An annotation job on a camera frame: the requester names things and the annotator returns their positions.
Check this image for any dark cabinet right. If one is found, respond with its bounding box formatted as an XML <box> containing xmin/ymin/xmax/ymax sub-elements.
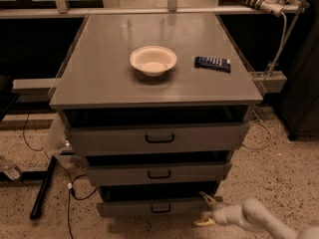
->
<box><xmin>279</xmin><ymin>0</ymin><xmax>319</xmax><ymax>140</ymax></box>

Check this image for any grey drawer cabinet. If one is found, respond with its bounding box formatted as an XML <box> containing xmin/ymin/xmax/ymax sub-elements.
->
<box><xmin>48</xmin><ymin>12</ymin><xmax>264</xmax><ymax>204</ymax></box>

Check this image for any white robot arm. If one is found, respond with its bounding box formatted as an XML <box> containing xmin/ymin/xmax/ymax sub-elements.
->
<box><xmin>194</xmin><ymin>191</ymin><xmax>319</xmax><ymax>239</ymax></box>

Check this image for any grey bottom drawer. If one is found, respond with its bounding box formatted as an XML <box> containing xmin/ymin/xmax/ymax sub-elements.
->
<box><xmin>97</xmin><ymin>182</ymin><xmax>222</xmax><ymax>217</ymax></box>

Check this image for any dark blue snack packet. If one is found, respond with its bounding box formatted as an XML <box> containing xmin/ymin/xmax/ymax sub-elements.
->
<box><xmin>194</xmin><ymin>57</ymin><xmax>231</xmax><ymax>73</ymax></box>

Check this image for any grey top drawer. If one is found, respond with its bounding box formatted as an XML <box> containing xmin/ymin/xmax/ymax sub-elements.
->
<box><xmin>68</xmin><ymin>122</ymin><xmax>248</xmax><ymax>156</ymax></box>

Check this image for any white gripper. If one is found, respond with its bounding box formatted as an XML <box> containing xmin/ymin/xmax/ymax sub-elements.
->
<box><xmin>194</xmin><ymin>191</ymin><xmax>246</xmax><ymax>227</ymax></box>

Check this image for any grey middle drawer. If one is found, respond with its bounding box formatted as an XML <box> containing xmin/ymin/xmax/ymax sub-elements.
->
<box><xmin>87</xmin><ymin>161</ymin><xmax>231</xmax><ymax>186</ymax></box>

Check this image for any white cable right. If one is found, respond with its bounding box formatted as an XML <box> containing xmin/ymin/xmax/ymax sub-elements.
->
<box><xmin>240</xmin><ymin>10</ymin><xmax>289</xmax><ymax>151</ymax></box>

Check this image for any grey drawer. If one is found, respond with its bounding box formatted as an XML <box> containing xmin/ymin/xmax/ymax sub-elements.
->
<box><xmin>87</xmin><ymin>161</ymin><xmax>231</xmax><ymax>186</ymax></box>
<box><xmin>97</xmin><ymin>182</ymin><xmax>222</xmax><ymax>217</ymax></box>
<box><xmin>68</xmin><ymin>122</ymin><xmax>248</xmax><ymax>156</ymax></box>

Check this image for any white power strip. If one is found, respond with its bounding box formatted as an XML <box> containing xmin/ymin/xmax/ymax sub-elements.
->
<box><xmin>237</xmin><ymin>0</ymin><xmax>283</xmax><ymax>17</ymax></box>

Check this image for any black floor bar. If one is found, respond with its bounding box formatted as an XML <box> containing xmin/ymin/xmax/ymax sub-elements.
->
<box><xmin>30</xmin><ymin>156</ymin><xmax>57</xmax><ymax>221</ymax></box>

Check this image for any black floor cable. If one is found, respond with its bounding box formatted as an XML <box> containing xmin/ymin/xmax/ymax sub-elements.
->
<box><xmin>22</xmin><ymin>112</ymin><xmax>98</xmax><ymax>239</ymax></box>

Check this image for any clear plastic bottle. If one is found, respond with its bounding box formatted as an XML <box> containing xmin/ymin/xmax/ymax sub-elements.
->
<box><xmin>0</xmin><ymin>156</ymin><xmax>22</xmax><ymax>180</ymax></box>

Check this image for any white paper bowl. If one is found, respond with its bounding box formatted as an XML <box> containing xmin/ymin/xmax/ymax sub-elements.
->
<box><xmin>130</xmin><ymin>46</ymin><xmax>177</xmax><ymax>77</ymax></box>

